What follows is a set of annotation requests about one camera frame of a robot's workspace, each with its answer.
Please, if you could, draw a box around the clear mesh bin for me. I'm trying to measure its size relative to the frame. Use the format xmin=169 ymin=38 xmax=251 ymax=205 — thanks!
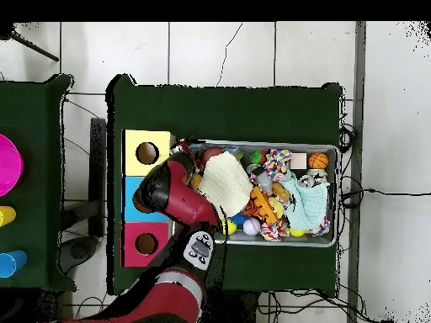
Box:
xmin=168 ymin=138 xmax=340 ymax=248

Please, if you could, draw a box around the wooden box with three holes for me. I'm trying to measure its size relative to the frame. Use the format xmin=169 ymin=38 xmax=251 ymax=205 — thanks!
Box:
xmin=121 ymin=129 xmax=177 ymax=268

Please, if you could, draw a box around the cream waffle cloth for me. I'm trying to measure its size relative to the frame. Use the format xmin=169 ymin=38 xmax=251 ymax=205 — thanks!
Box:
xmin=198 ymin=151 xmax=254 ymax=218

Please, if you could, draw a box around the brown toy football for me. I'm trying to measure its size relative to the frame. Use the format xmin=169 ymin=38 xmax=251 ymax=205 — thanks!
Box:
xmin=201 ymin=146 xmax=225 ymax=164

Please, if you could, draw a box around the silver drink can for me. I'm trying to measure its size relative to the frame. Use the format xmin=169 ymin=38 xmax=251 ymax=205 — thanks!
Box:
xmin=297 ymin=174 xmax=317 ymax=188
xmin=246 ymin=163 xmax=267 ymax=177

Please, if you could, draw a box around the orange plastic toy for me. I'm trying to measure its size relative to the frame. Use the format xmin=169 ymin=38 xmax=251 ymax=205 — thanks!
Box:
xmin=249 ymin=186 xmax=279 ymax=225

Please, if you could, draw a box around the colourful spotted cloth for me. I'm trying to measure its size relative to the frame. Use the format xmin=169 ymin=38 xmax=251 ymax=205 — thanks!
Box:
xmin=263 ymin=148 xmax=293 ymax=183

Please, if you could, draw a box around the dark green table cloth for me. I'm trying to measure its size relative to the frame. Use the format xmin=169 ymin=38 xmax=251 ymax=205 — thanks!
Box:
xmin=105 ymin=73 xmax=343 ymax=299
xmin=0 ymin=73 xmax=77 ymax=292

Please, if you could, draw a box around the plain wooden block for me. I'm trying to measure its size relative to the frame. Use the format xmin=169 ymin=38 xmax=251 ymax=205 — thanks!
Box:
xmin=290 ymin=152 xmax=308 ymax=170

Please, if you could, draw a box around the mint green cloth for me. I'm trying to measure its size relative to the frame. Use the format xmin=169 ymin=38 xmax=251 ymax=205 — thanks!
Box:
xmin=279 ymin=171 xmax=329 ymax=231

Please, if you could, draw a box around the orange mini basketball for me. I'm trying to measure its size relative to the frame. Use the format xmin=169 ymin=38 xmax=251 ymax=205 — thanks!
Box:
xmin=307 ymin=151 xmax=329 ymax=170

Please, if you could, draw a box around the dark grey round base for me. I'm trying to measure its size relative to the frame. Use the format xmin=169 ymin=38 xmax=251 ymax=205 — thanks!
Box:
xmin=60 ymin=235 xmax=98 ymax=273

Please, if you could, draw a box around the pink bowl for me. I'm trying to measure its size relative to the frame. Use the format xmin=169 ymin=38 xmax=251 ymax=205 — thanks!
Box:
xmin=0 ymin=133 xmax=24 ymax=197

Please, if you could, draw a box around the yellow cup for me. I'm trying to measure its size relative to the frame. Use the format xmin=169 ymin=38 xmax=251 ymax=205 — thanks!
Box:
xmin=0 ymin=205 xmax=17 ymax=227

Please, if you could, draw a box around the blue cup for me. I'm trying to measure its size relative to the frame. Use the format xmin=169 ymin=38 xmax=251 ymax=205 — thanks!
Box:
xmin=0 ymin=249 xmax=29 ymax=279

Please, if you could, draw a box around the black tripod leg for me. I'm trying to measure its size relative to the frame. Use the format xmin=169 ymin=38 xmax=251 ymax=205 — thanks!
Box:
xmin=0 ymin=23 xmax=60 ymax=62

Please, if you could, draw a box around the black cable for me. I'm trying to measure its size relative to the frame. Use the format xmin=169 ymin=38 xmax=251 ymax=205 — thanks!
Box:
xmin=339 ymin=188 xmax=431 ymax=208

